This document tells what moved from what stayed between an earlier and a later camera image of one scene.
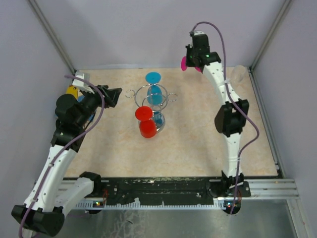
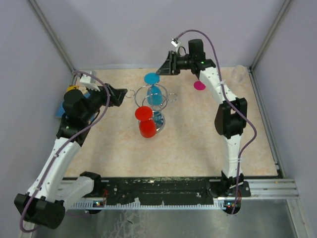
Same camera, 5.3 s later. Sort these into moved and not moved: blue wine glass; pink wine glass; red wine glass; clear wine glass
Moved: pink wine glass
Not moved: red wine glass; blue wine glass; clear wine glass
